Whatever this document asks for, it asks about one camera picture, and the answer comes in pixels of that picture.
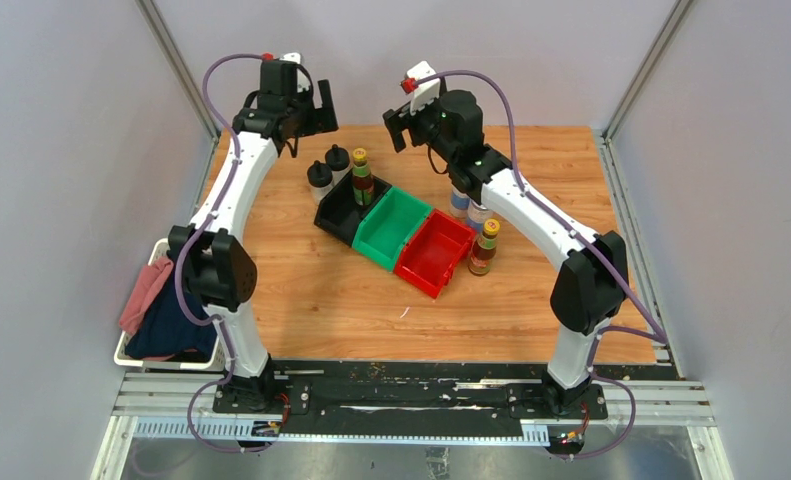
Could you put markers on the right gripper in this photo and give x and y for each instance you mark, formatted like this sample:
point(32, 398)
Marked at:
point(394, 125)

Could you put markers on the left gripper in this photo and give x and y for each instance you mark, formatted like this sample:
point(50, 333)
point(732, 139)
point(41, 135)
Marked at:
point(318, 121)

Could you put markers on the green label sauce bottle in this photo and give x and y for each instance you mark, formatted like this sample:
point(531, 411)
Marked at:
point(362, 178)

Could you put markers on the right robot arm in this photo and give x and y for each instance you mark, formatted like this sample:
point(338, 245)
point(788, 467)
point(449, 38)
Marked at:
point(591, 267)

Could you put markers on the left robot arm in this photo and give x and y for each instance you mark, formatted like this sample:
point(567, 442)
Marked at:
point(214, 276)

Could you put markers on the rear squeeze bottle black cap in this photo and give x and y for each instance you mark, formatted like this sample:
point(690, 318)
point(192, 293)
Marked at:
point(338, 160)

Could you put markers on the squeeze bottle black cap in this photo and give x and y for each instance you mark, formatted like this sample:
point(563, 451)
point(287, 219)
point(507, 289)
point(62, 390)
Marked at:
point(338, 160)
point(320, 180)

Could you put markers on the front squeeze bottle black cap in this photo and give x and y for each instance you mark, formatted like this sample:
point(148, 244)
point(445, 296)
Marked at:
point(320, 180)

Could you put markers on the black storage bin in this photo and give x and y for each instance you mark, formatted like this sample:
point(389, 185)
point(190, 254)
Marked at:
point(340, 216)

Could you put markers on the blue spice jar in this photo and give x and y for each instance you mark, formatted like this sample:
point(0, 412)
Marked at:
point(459, 203)

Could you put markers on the green storage bin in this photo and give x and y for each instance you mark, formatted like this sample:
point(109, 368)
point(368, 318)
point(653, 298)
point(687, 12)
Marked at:
point(389, 226)

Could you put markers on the white spice jar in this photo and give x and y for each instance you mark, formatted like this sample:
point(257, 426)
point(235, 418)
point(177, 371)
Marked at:
point(477, 215)

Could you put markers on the red storage bin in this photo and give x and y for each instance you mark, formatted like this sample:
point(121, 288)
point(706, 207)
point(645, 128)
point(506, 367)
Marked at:
point(430, 257)

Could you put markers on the red label sauce bottle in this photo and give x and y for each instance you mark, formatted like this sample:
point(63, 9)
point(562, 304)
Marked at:
point(484, 248)

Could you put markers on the pink cloth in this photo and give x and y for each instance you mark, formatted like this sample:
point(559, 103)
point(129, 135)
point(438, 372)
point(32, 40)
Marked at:
point(149, 283)

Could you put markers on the navy cloth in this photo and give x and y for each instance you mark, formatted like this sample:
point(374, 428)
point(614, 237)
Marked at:
point(165, 332)

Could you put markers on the white laundry basket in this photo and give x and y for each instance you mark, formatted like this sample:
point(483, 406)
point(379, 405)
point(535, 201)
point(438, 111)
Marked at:
point(170, 361)

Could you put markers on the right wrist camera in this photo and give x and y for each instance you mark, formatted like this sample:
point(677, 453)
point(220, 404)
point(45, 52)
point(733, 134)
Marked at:
point(421, 85)

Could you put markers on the left corner aluminium post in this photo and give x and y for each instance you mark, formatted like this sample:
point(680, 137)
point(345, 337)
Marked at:
point(164, 38)

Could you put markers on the corner aluminium post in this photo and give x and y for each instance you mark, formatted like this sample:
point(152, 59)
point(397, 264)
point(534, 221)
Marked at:
point(164, 38)
point(657, 49)

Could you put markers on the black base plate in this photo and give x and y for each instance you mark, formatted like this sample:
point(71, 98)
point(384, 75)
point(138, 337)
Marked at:
point(412, 399)

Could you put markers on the right corner aluminium post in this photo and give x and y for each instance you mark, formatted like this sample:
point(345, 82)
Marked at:
point(657, 49)

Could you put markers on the aluminium frame rail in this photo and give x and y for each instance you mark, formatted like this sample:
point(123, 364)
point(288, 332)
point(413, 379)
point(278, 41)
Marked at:
point(172, 410)

